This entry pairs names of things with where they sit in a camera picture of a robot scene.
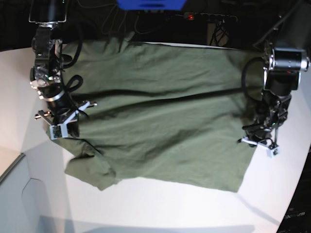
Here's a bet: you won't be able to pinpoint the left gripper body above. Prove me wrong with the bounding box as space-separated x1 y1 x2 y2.
237 118 287 149

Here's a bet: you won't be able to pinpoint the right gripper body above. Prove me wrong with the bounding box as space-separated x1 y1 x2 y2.
35 96 97 129

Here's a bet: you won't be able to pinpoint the green t-shirt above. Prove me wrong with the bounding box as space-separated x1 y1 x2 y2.
56 34 258 192

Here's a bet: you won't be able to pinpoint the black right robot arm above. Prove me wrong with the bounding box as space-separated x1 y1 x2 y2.
29 0 96 140

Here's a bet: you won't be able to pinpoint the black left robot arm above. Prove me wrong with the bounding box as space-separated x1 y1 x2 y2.
238 0 311 151

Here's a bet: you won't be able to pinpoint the black device with label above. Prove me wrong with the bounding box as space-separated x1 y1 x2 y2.
277 153 311 233

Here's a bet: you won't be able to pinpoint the blue plastic box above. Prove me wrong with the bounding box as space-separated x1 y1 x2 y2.
117 0 186 11

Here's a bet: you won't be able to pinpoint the white power strip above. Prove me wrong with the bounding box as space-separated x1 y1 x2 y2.
183 12 238 23

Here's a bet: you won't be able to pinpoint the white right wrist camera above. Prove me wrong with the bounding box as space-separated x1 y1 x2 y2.
49 124 69 140

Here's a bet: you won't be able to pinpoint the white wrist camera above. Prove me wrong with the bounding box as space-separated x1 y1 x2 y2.
49 124 69 140
267 145 280 158

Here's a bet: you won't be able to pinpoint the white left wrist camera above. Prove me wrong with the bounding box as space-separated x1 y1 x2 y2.
267 145 280 158

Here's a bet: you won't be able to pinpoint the black cable loop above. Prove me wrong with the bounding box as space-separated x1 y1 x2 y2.
101 4 171 36

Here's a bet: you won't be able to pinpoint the black hanging cables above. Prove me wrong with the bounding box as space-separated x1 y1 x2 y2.
209 21 230 47

